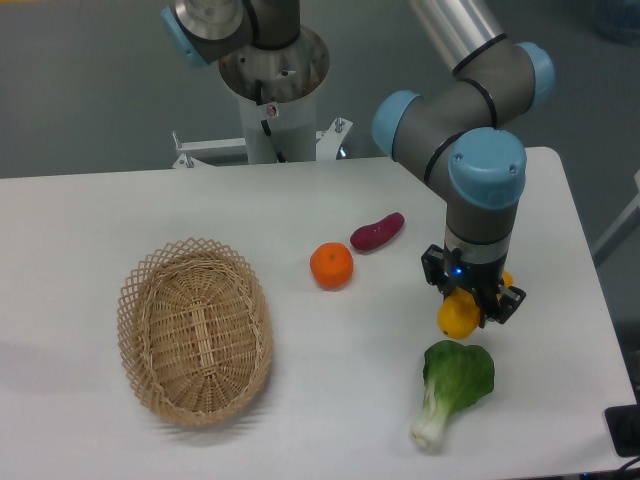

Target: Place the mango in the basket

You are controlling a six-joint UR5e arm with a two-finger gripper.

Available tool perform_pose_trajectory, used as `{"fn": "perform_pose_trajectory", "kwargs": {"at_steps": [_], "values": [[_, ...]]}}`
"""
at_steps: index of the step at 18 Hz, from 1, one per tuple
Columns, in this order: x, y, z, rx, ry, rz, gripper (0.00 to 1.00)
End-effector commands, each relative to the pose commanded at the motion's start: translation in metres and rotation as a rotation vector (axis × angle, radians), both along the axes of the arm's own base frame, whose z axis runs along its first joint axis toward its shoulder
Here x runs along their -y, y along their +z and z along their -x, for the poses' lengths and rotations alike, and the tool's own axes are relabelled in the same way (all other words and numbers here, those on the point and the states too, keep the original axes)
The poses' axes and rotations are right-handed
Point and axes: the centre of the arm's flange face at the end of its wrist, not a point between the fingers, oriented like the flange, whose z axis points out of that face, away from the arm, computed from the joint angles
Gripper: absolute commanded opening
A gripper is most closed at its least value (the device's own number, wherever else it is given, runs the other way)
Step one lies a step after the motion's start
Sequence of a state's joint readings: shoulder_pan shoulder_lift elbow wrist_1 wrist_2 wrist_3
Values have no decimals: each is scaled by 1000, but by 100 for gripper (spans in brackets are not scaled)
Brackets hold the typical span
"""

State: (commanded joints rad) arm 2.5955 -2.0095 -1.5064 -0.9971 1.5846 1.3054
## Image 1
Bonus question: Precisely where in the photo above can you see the woven wicker basket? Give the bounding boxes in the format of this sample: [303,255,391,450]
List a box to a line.
[117,238,273,427]

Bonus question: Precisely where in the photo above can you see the orange tangerine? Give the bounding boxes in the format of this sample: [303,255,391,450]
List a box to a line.
[309,242,354,290]

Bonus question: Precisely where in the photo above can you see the black device at table edge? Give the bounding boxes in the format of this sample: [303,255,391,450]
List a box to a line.
[604,405,639,457]

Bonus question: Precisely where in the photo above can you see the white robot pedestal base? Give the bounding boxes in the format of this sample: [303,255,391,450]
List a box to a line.
[172,26,353,169]

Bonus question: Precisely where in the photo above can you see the black cable on pedestal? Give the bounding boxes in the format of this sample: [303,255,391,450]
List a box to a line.
[253,78,290,164]

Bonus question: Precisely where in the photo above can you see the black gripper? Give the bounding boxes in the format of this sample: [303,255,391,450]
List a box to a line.
[421,244,526,328]

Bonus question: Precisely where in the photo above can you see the yellow mango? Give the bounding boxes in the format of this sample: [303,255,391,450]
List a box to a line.
[437,287,482,340]

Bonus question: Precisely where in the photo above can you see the purple sweet potato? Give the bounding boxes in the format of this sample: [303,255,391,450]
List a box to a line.
[350,212,405,253]

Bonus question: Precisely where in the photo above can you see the green bok choy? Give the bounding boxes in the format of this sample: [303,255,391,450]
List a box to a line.
[410,340,495,449]

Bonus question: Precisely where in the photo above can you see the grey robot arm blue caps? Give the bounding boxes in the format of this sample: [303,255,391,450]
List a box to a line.
[161,1,555,323]

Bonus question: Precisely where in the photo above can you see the white frame leg right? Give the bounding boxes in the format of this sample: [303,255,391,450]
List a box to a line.
[590,170,640,267]

